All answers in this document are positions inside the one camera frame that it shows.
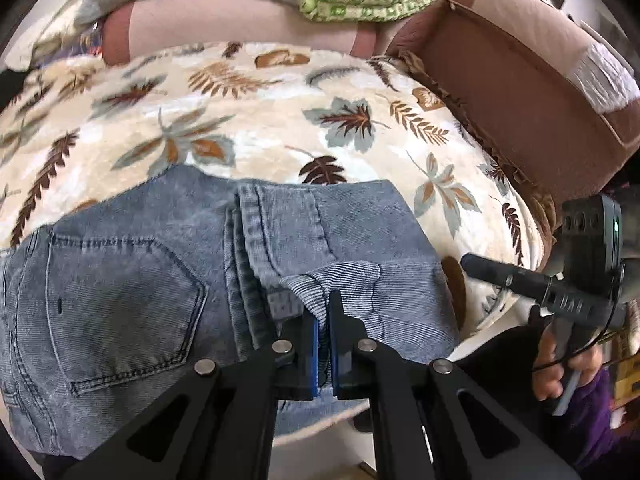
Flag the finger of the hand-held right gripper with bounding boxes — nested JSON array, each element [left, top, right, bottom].
[[460, 254, 548, 303]]

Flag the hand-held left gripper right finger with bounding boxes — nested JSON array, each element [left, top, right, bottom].
[[327, 290, 583, 480]]

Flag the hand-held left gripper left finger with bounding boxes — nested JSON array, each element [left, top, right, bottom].
[[60, 305, 323, 480]]

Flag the blue denim pants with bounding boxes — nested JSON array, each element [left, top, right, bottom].
[[0, 165, 463, 461]]

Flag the person's right hand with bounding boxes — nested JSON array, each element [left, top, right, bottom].
[[531, 327, 603, 401]]

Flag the white crumpled cloth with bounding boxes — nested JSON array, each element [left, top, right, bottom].
[[572, 42, 640, 113]]

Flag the person's purple clothing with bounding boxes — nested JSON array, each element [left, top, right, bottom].
[[565, 365, 640, 471]]

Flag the brown and pink sofa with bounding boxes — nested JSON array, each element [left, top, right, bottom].
[[97, 0, 640, 206]]

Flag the leaf print cream blanket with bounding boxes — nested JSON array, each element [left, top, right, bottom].
[[0, 42, 551, 333]]

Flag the colourful packet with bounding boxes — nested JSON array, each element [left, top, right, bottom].
[[82, 22, 106, 58]]

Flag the cream printed pillow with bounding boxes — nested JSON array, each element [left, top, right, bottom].
[[5, 0, 101, 68]]

